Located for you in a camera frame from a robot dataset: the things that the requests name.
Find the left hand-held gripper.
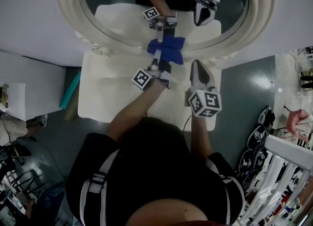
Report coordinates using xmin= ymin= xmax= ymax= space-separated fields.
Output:
xmin=131 ymin=49 xmax=173 ymax=91

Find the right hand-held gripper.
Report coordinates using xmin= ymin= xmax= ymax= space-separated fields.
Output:
xmin=183 ymin=59 xmax=222 ymax=117

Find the blue cloth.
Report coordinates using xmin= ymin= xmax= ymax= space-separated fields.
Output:
xmin=147 ymin=41 xmax=185 ymax=66

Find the ornate white oval mirror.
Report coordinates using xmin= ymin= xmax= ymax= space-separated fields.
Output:
xmin=56 ymin=0 xmax=277 ymax=67

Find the person's right forearm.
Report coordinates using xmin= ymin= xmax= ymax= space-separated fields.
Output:
xmin=190 ymin=114 xmax=213 ymax=157

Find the person's left forearm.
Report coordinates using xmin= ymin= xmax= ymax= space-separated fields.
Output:
xmin=106 ymin=83 xmax=167 ymax=145

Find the white table top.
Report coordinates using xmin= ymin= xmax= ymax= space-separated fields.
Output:
xmin=77 ymin=48 xmax=223 ymax=132

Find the heap of black devices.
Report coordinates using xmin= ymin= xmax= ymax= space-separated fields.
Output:
xmin=238 ymin=105 xmax=276 ymax=184

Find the teal foam roll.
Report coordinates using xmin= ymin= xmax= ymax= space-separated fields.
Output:
xmin=59 ymin=70 xmax=82 ymax=110

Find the person's black shirt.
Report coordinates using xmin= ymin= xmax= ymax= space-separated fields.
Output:
xmin=65 ymin=116 xmax=245 ymax=226

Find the pink upholstered chair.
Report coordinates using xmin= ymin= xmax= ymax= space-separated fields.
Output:
xmin=288 ymin=109 xmax=313 ymax=140

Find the white slatted rack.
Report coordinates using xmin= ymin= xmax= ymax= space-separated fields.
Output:
xmin=234 ymin=134 xmax=313 ymax=226

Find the olive green foam roll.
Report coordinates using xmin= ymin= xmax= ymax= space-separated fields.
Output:
xmin=65 ymin=102 xmax=79 ymax=121

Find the person's face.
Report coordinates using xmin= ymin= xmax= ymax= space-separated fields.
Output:
xmin=127 ymin=198 xmax=208 ymax=226

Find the small white desk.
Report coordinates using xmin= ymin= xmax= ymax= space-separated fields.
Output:
xmin=0 ymin=83 xmax=26 ymax=122

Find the yellow-green packet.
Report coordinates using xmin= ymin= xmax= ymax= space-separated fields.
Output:
xmin=0 ymin=83 xmax=10 ymax=108

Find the black bag with green stripe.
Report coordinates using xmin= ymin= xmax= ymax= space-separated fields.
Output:
xmin=0 ymin=144 xmax=32 ymax=158

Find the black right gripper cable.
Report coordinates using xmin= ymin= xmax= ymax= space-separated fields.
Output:
xmin=182 ymin=114 xmax=193 ymax=132

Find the grey shoulder strap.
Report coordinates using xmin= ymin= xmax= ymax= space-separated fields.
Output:
xmin=80 ymin=150 xmax=120 ymax=226
xmin=205 ymin=158 xmax=244 ymax=221

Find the black floor cable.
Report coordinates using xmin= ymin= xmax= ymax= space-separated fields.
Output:
xmin=31 ymin=136 xmax=67 ymax=179

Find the black metal chair frame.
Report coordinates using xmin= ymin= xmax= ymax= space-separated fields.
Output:
xmin=0 ymin=161 xmax=47 ymax=206

